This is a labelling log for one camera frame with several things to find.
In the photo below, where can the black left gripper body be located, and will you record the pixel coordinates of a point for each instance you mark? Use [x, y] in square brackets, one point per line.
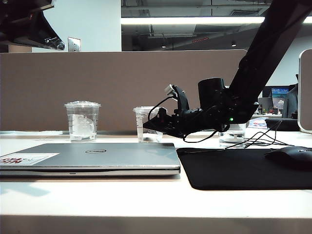
[17, 19]

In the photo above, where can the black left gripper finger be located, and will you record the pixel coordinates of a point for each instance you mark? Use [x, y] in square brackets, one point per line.
[46, 39]

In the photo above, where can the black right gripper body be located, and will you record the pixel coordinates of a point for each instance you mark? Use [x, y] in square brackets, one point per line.
[197, 120]

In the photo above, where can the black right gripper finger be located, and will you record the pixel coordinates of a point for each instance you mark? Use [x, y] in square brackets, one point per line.
[165, 124]
[162, 113]

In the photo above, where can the clear lidded plastic cup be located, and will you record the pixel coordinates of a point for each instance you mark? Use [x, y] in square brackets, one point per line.
[83, 122]
[231, 139]
[141, 122]

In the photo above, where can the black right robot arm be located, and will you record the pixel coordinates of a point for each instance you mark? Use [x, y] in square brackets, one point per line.
[263, 48]

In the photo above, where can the silver Dell laptop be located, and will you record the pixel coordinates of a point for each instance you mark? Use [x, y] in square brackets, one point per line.
[109, 158]

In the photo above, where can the blue white plastic bag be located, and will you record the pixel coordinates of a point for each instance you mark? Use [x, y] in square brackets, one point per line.
[257, 123]

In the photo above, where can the black mouse pad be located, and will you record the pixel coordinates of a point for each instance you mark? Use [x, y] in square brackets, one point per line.
[231, 170]

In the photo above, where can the brown desk partition panel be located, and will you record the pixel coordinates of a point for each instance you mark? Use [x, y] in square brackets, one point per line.
[109, 80]

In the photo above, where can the monitor with blue wallpaper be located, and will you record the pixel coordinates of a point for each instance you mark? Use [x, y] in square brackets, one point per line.
[278, 97]

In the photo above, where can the long ceiling light strip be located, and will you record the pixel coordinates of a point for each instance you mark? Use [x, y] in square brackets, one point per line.
[182, 20]

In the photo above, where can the grey jacket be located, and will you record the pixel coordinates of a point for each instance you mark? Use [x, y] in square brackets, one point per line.
[291, 102]

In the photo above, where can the black computer mouse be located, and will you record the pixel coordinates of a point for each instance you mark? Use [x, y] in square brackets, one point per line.
[292, 156]

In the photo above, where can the white red-lettered sticker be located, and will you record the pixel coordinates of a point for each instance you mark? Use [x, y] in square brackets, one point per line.
[36, 158]

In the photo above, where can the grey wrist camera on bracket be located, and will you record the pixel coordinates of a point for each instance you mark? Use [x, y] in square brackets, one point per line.
[181, 100]

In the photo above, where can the metal wall switch plate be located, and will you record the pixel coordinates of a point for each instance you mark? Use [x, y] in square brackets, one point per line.
[74, 44]

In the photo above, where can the silver partition base rail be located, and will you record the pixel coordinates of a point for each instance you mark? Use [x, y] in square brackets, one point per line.
[117, 132]

